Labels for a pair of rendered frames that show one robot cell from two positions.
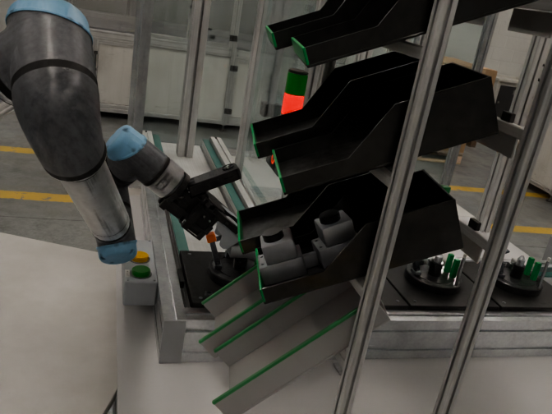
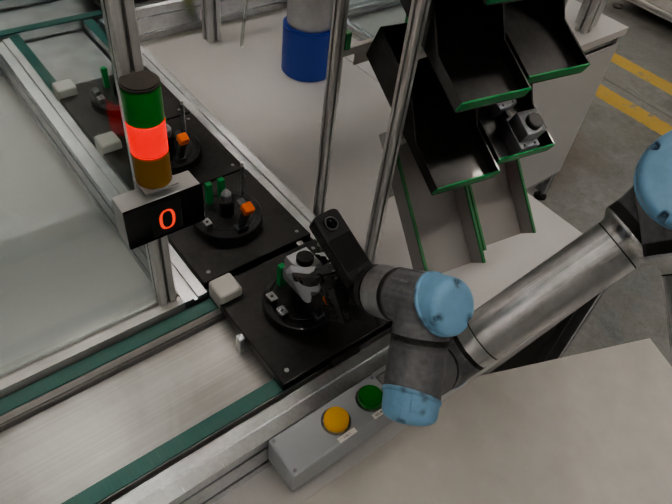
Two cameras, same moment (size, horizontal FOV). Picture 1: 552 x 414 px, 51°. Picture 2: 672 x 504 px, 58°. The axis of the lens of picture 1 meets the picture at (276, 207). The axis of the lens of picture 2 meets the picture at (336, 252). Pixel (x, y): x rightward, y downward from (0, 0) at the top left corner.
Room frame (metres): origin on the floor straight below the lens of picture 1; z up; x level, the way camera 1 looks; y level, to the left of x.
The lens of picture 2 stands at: (1.44, 0.70, 1.83)
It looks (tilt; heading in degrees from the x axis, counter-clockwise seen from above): 46 degrees down; 244
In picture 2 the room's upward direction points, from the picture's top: 8 degrees clockwise
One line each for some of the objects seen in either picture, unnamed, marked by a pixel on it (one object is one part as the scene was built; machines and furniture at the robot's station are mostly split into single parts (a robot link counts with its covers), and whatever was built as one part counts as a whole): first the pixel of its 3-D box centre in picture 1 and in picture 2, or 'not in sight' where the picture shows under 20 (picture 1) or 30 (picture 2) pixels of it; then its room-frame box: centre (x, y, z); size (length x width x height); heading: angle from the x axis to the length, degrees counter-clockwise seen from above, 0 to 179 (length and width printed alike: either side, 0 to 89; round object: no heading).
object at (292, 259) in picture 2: (248, 240); (300, 266); (1.19, 0.05, 1.06); 0.08 x 0.04 x 0.07; 108
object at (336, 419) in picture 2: (140, 258); (336, 420); (1.20, 0.29, 0.96); 0.04 x 0.04 x 0.02
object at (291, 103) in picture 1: (292, 104); (147, 134); (1.40, 0.00, 1.33); 0.05 x 0.05 x 0.05
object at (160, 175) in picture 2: not in sight; (151, 164); (1.40, 0.00, 1.28); 0.05 x 0.05 x 0.05
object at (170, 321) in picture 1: (159, 241); (209, 470); (1.40, 0.29, 0.91); 0.89 x 0.06 x 0.11; 18
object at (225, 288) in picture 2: not in sight; (225, 291); (1.31, -0.01, 0.97); 0.05 x 0.05 x 0.04; 18
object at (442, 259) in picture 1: (436, 265); (167, 139); (1.34, -0.42, 1.01); 0.24 x 0.24 x 0.13; 18
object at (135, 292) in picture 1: (138, 270); (334, 430); (1.20, 0.29, 0.93); 0.21 x 0.07 x 0.06; 18
